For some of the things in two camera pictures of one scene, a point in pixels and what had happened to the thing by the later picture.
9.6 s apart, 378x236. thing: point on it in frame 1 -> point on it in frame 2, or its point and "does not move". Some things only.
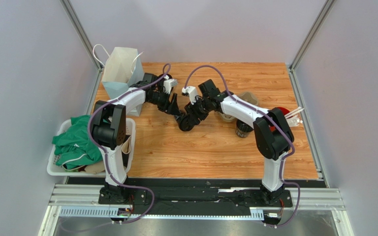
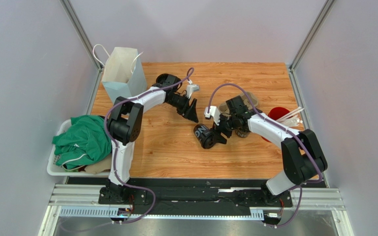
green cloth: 75,147 does not move
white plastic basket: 53,169 does not move
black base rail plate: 194,196 does not move
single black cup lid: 184,123 -> 208,141
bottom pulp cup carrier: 247,96 does not move
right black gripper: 191,109 -> 223,124
